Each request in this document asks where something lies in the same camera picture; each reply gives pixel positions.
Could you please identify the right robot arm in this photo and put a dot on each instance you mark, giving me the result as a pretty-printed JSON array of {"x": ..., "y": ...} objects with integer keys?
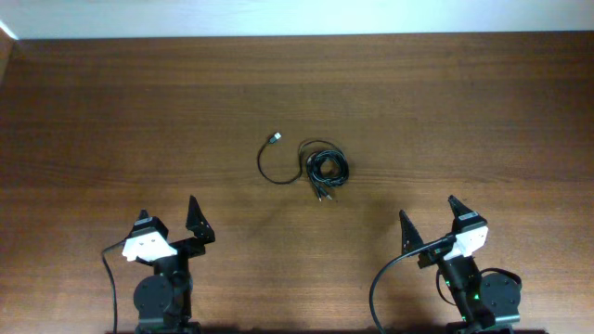
[{"x": 488, "y": 299}]

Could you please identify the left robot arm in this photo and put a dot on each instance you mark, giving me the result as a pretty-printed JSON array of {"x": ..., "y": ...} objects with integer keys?
[{"x": 163, "y": 300}]

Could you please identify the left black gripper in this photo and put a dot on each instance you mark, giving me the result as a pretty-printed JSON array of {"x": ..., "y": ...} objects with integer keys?
[{"x": 184, "y": 248}]

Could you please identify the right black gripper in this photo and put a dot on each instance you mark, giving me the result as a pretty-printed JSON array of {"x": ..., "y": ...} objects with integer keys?
[{"x": 411, "y": 237}]

